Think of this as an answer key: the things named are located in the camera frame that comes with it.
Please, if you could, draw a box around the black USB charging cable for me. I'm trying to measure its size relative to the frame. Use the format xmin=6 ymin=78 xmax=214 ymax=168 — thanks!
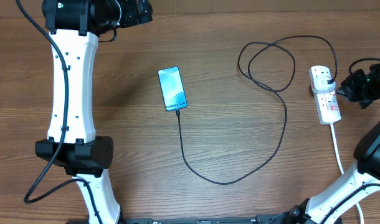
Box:
xmin=175 ymin=35 xmax=338 ymax=186

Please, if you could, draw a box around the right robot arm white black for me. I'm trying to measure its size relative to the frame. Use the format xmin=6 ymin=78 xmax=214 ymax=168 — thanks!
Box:
xmin=270 ymin=58 xmax=380 ymax=223

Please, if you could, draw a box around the white power strip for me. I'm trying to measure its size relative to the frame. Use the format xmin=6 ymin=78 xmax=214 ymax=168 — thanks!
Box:
xmin=309 ymin=65 xmax=341 ymax=124

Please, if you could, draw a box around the blue Galaxy S24+ smartphone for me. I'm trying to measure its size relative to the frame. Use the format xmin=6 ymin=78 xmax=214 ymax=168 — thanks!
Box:
xmin=158 ymin=67 xmax=188 ymax=111

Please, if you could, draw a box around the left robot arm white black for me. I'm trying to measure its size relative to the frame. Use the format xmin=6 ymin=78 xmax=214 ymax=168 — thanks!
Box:
xmin=35 ymin=0 xmax=153 ymax=223

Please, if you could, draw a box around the brown cardboard panel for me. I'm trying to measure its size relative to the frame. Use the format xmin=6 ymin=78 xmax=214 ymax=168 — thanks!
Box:
xmin=0 ymin=0 xmax=380 ymax=19

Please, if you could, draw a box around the white charger plug adapter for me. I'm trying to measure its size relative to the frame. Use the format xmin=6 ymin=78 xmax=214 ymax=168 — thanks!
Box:
xmin=311 ymin=77 xmax=336 ymax=94

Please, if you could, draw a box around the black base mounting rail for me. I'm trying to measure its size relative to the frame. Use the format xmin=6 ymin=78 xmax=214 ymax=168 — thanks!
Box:
xmin=65 ymin=214 xmax=343 ymax=224

